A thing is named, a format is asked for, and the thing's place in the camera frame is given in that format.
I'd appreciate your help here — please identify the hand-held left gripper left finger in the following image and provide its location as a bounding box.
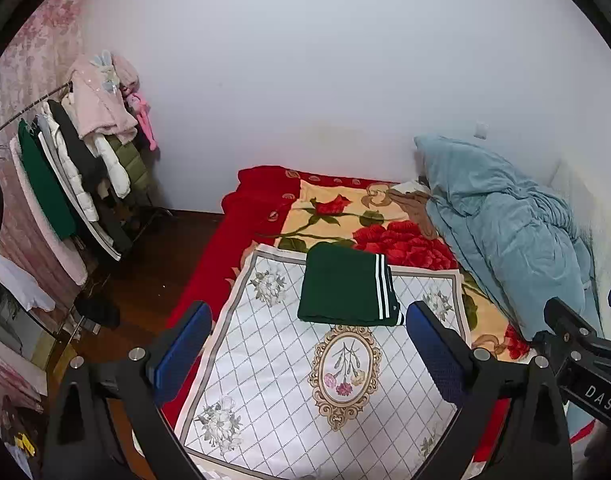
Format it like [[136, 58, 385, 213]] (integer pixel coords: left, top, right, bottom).
[[42, 301, 214, 480]]

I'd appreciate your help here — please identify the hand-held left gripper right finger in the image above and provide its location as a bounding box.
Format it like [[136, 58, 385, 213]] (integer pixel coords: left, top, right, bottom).
[[406, 301, 571, 480]]

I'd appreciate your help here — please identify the green jacket with white stripes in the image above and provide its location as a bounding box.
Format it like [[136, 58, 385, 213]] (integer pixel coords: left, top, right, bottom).
[[297, 241, 406, 328]]

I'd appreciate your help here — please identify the metal clothes rack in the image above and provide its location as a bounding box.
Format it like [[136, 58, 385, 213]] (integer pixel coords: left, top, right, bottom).
[[0, 80, 176, 261]]

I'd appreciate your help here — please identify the white floral print cloth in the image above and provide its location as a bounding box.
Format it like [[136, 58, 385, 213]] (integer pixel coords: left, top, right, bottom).
[[174, 244, 479, 480]]

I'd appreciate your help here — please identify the black cloth on floor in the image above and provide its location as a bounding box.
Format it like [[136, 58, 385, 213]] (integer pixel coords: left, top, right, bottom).
[[76, 292, 121, 330]]

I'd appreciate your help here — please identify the light blue quilt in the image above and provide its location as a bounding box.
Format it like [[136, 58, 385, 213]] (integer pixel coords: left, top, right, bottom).
[[414, 134, 603, 431]]

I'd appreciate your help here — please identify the red rose print blanket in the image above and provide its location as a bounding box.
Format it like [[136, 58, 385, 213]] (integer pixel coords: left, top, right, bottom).
[[160, 166, 601, 466]]

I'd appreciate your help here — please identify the brown cloth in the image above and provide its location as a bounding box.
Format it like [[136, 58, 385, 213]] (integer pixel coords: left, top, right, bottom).
[[385, 185, 439, 238]]

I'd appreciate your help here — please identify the light pink hanging garment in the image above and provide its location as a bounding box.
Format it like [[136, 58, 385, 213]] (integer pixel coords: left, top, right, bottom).
[[10, 140, 89, 287]]

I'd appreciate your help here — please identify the olive puffer jacket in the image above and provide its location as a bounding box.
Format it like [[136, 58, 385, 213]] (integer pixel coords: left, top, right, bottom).
[[108, 135, 151, 196]]

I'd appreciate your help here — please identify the white puffer jacket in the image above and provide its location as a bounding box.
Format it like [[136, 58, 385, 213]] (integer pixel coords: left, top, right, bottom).
[[93, 132, 131, 200]]

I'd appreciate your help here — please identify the white hanging jacket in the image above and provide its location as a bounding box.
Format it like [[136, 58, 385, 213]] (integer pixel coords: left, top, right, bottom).
[[36, 102, 101, 223]]

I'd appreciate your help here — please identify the green hanging garment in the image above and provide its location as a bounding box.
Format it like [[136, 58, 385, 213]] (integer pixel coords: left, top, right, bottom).
[[18, 119, 79, 241]]

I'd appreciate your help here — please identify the black hanging garment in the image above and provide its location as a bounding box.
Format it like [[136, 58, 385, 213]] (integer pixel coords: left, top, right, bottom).
[[48, 100, 109, 186]]

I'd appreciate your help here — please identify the bright pink garment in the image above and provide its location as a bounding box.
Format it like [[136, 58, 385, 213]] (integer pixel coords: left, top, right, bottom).
[[126, 90, 159, 152]]

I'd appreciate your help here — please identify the pale pink fluffy garment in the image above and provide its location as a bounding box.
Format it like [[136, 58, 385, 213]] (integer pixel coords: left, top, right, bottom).
[[66, 51, 141, 146]]

